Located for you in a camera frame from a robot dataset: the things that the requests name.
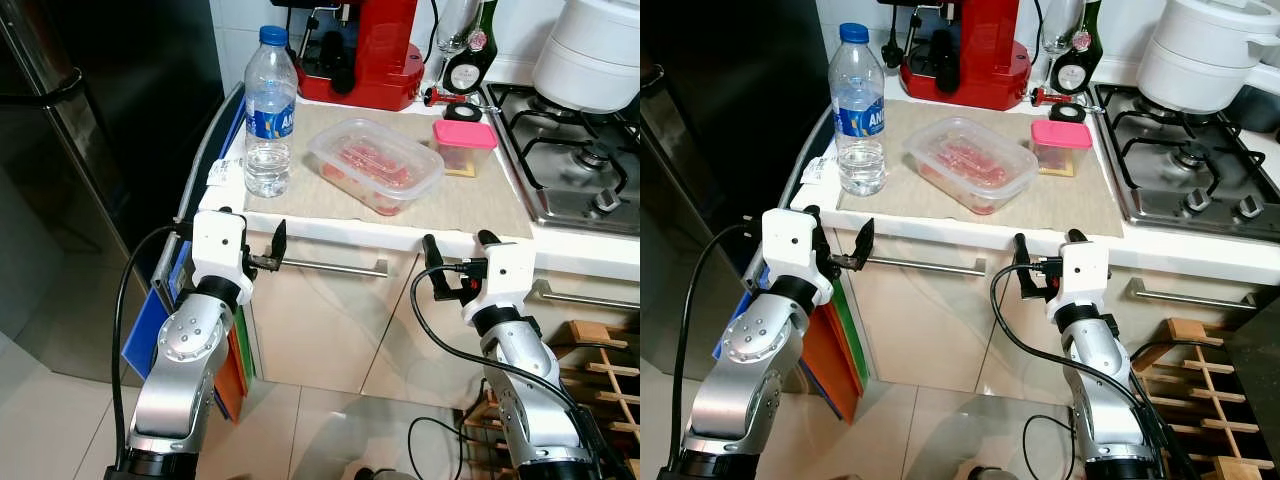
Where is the tall grey steel cabinet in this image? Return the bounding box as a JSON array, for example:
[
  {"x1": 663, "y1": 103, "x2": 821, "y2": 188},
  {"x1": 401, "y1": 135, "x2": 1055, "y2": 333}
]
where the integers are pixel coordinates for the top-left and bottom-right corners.
[{"x1": 1225, "y1": 320, "x2": 1280, "y2": 461}]

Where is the green cutting board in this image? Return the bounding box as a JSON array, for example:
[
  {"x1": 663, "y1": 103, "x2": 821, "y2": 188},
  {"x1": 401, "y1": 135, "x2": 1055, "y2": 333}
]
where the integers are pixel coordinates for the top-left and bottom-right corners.
[
  {"x1": 828, "y1": 283, "x2": 873, "y2": 393},
  {"x1": 235, "y1": 305, "x2": 258, "y2": 381}
]

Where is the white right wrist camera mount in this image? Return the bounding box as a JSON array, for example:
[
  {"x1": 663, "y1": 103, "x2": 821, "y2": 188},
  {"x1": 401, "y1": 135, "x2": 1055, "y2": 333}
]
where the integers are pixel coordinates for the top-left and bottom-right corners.
[
  {"x1": 462, "y1": 240, "x2": 537, "y2": 313},
  {"x1": 1045, "y1": 240, "x2": 1113, "y2": 321}
]

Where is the round black dial timer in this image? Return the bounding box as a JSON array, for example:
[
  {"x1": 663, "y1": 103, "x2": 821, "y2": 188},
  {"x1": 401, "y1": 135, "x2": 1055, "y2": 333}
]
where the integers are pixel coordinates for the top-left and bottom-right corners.
[{"x1": 443, "y1": 45, "x2": 489, "y2": 97}]

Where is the wooden wine rack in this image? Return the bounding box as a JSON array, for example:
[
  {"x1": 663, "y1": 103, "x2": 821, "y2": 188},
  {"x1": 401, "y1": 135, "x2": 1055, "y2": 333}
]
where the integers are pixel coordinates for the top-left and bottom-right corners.
[
  {"x1": 1130, "y1": 318, "x2": 1280, "y2": 480},
  {"x1": 460, "y1": 320, "x2": 641, "y2": 480}
]

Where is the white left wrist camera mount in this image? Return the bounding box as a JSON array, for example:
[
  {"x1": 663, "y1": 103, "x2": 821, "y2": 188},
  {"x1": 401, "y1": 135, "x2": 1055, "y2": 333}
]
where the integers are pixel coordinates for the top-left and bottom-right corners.
[
  {"x1": 760, "y1": 207, "x2": 833, "y2": 306},
  {"x1": 190, "y1": 210, "x2": 254, "y2": 303}
]

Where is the clear blue-label water bottle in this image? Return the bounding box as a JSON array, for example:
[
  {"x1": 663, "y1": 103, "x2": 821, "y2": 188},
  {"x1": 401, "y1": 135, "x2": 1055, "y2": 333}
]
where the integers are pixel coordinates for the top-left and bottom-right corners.
[
  {"x1": 243, "y1": 25, "x2": 299, "y2": 199},
  {"x1": 828, "y1": 22, "x2": 889, "y2": 197}
]

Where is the small pink-lid container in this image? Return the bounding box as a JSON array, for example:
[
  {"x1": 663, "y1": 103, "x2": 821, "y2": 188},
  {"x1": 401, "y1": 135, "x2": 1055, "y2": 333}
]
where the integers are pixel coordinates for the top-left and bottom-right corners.
[
  {"x1": 432, "y1": 118, "x2": 499, "y2": 179},
  {"x1": 1030, "y1": 120, "x2": 1094, "y2": 178}
]

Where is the white paper tag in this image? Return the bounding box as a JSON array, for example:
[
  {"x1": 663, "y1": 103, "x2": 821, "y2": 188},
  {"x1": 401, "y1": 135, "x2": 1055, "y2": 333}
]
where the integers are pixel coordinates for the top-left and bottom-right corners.
[
  {"x1": 207, "y1": 158, "x2": 248, "y2": 191},
  {"x1": 798, "y1": 155, "x2": 838, "y2": 188}
]

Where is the silver bar drawer handle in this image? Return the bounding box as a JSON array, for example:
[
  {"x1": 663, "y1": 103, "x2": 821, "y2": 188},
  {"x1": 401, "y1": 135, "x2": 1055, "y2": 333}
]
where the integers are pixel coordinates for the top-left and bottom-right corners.
[
  {"x1": 1125, "y1": 278, "x2": 1256, "y2": 311},
  {"x1": 868, "y1": 255, "x2": 1001, "y2": 279},
  {"x1": 530, "y1": 280, "x2": 641, "y2": 313},
  {"x1": 250, "y1": 255, "x2": 389, "y2": 279}
]

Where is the white saucepan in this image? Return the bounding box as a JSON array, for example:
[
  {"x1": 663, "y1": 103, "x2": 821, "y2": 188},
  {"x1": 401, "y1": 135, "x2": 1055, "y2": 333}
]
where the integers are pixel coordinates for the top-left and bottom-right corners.
[
  {"x1": 1137, "y1": 0, "x2": 1280, "y2": 114},
  {"x1": 532, "y1": 0, "x2": 641, "y2": 114}
]

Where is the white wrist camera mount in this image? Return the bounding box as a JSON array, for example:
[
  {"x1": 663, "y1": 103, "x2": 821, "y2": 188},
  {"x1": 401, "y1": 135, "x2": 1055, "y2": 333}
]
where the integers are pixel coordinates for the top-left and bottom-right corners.
[
  {"x1": 190, "y1": 210, "x2": 254, "y2": 303},
  {"x1": 462, "y1": 240, "x2": 537, "y2": 313},
  {"x1": 760, "y1": 207, "x2": 833, "y2": 306},
  {"x1": 1045, "y1": 240, "x2": 1113, "y2": 321}
]

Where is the black floor power cable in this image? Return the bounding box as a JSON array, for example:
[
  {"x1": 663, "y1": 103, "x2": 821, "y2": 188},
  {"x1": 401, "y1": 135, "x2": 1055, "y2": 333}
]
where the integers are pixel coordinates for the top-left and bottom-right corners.
[
  {"x1": 1020, "y1": 413, "x2": 1079, "y2": 480},
  {"x1": 408, "y1": 415, "x2": 471, "y2": 480}
]

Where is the clear plastic food container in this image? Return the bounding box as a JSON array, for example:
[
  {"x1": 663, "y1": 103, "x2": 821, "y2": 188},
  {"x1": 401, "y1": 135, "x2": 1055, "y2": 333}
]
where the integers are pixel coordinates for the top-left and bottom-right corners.
[
  {"x1": 305, "y1": 117, "x2": 446, "y2": 217},
  {"x1": 903, "y1": 117, "x2": 1041, "y2": 216}
]

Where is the red-knob metal tool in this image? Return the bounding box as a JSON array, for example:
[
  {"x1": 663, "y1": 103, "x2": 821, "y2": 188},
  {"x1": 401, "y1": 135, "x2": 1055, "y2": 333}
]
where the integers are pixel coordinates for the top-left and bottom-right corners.
[
  {"x1": 1030, "y1": 86, "x2": 1106, "y2": 111},
  {"x1": 422, "y1": 86, "x2": 503, "y2": 111}
]

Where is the dark steel fridge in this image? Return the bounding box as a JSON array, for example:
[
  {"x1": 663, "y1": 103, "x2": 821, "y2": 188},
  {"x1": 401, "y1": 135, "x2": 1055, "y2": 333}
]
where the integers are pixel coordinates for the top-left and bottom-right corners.
[
  {"x1": 640, "y1": 0, "x2": 821, "y2": 371},
  {"x1": 0, "y1": 0, "x2": 226, "y2": 386}
]

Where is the dark wine bottle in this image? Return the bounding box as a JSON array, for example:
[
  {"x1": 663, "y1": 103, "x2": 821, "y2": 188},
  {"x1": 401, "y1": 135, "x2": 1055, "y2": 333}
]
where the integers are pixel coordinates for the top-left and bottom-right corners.
[
  {"x1": 468, "y1": 0, "x2": 503, "y2": 63},
  {"x1": 1072, "y1": 0, "x2": 1106, "y2": 61}
]

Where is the steel gas hob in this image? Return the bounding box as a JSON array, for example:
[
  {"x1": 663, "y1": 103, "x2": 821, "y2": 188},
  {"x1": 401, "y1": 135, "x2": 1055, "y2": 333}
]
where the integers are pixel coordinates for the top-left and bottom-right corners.
[
  {"x1": 1090, "y1": 82, "x2": 1280, "y2": 241},
  {"x1": 485, "y1": 82, "x2": 641, "y2": 238}
]

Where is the red coffee machine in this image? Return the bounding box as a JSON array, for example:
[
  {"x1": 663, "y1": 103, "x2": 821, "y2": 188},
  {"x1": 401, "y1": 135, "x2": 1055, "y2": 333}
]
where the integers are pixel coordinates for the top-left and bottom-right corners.
[
  {"x1": 878, "y1": 0, "x2": 1033, "y2": 111},
  {"x1": 270, "y1": 0, "x2": 426, "y2": 111}
]

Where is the beige counter mat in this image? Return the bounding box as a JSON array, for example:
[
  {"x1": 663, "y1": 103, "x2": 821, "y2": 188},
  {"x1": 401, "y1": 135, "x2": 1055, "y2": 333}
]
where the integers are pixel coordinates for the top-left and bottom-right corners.
[
  {"x1": 243, "y1": 100, "x2": 536, "y2": 241},
  {"x1": 835, "y1": 98, "x2": 1126, "y2": 239}
]

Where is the clear wine glass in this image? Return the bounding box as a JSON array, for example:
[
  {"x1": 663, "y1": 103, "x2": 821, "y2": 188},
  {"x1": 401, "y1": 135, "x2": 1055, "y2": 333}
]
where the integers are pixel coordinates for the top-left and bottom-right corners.
[
  {"x1": 1040, "y1": 0, "x2": 1086, "y2": 56},
  {"x1": 435, "y1": 0, "x2": 483, "y2": 56}
]

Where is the beige kitchen cabinet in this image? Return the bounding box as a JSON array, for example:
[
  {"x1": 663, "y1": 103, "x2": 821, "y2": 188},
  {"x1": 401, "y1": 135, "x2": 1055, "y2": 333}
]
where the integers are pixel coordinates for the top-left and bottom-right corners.
[
  {"x1": 830, "y1": 235, "x2": 1251, "y2": 411},
  {"x1": 235, "y1": 235, "x2": 641, "y2": 411}
]

